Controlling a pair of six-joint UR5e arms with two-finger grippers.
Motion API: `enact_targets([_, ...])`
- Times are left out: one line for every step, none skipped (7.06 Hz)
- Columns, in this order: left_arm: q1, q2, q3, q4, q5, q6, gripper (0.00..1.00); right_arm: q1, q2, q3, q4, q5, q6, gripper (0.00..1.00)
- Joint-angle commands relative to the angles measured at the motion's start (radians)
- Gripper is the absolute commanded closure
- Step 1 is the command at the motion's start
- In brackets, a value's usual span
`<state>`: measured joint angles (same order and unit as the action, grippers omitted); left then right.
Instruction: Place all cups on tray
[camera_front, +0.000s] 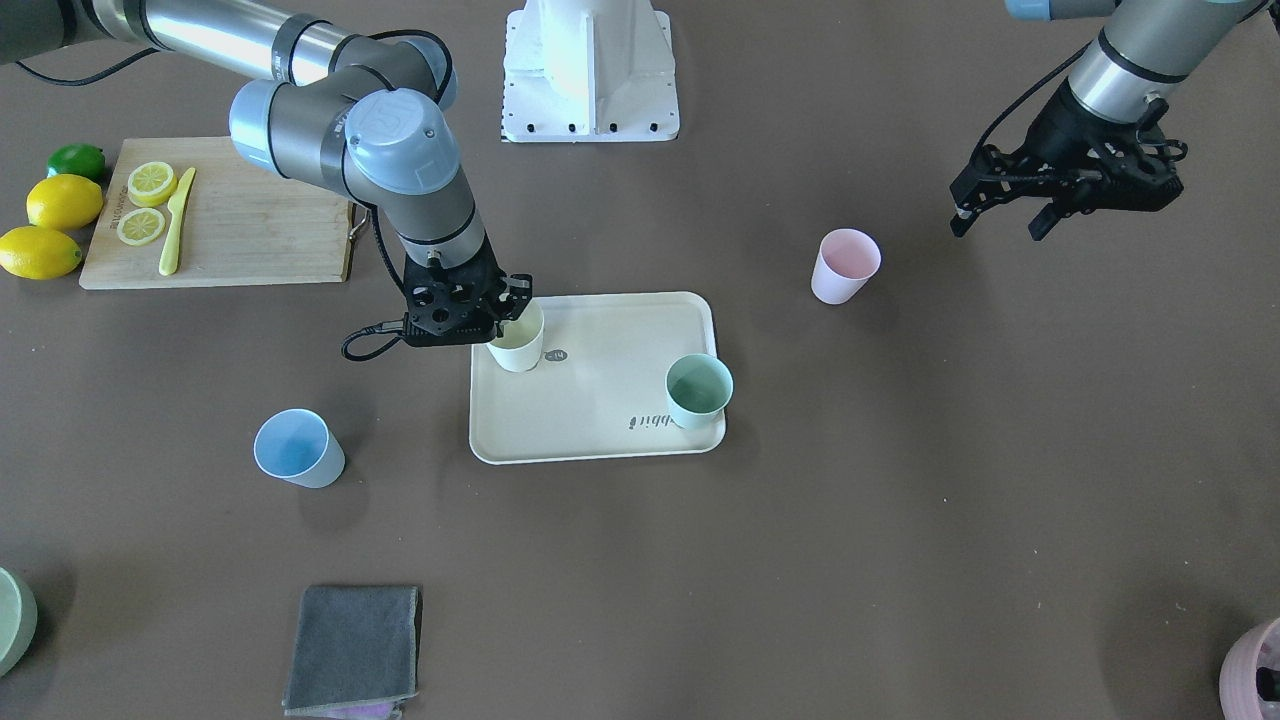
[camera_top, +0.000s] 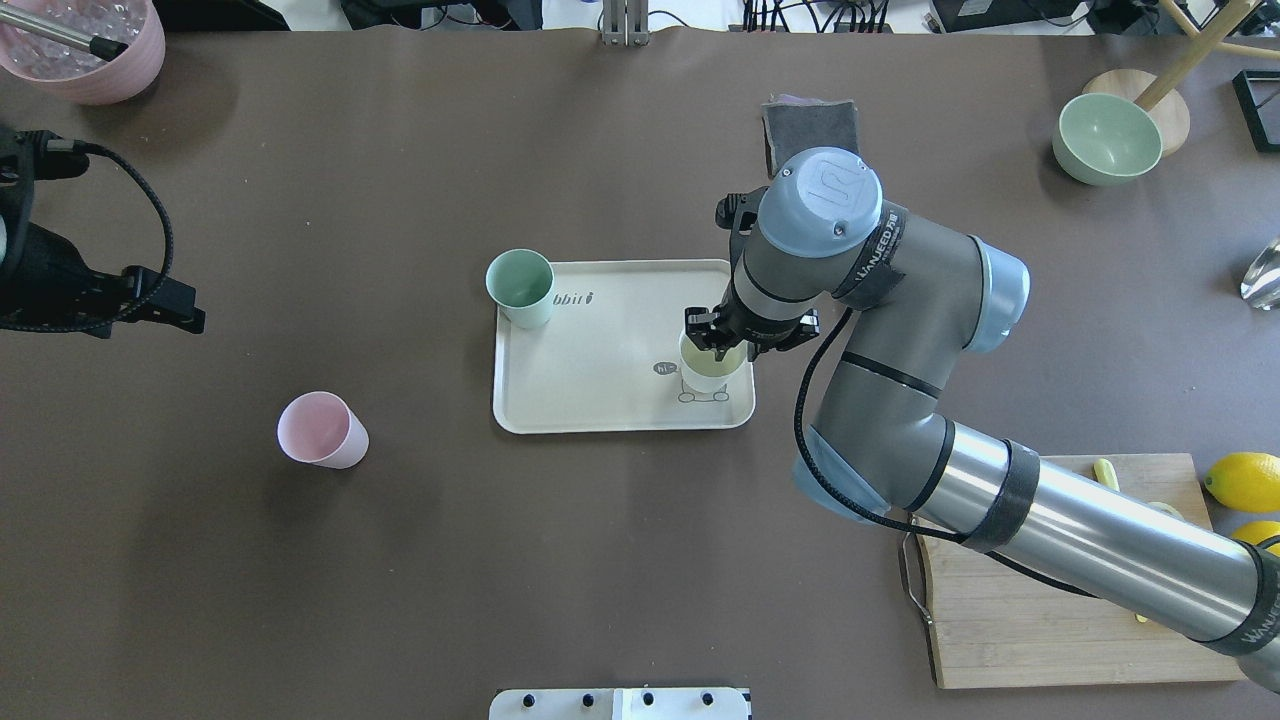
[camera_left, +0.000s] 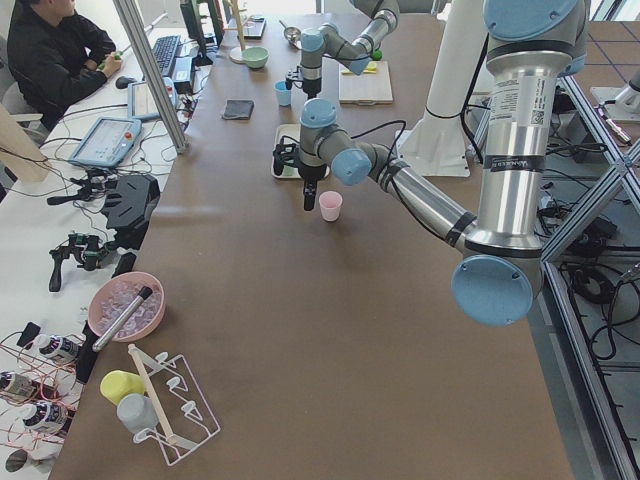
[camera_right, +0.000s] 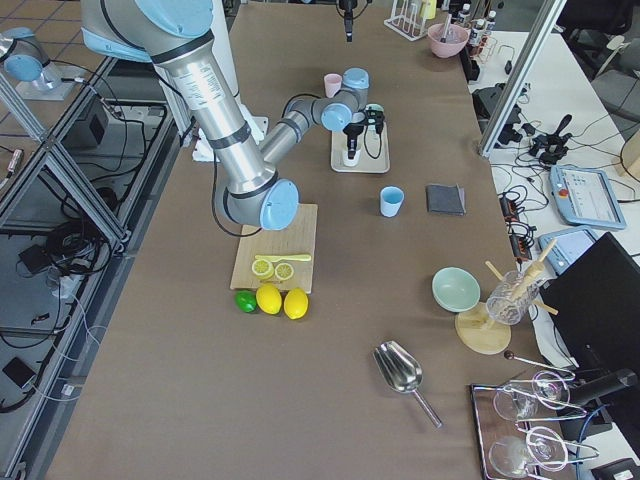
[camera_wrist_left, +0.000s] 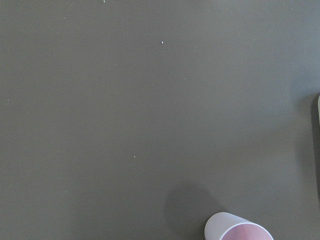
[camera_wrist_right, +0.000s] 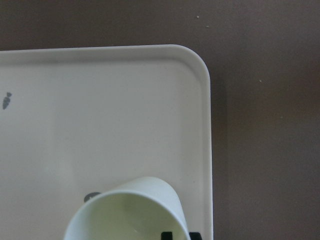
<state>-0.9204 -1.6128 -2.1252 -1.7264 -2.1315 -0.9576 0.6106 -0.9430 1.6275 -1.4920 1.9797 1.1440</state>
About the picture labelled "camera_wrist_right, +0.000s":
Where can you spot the cream yellow cup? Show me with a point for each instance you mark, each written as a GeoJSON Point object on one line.
{"type": "Point", "coordinates": [140, 209]}

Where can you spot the cream tray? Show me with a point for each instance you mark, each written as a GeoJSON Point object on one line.
{"type": "Point", "coordinates": [75, 121]}

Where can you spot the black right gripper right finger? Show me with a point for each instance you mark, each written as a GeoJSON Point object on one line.
{"type": "Point", "coordinates": [195, 236]}

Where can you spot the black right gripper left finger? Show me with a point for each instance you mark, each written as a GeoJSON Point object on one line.
{"type": "Point", "coordinates": [167, 235]}

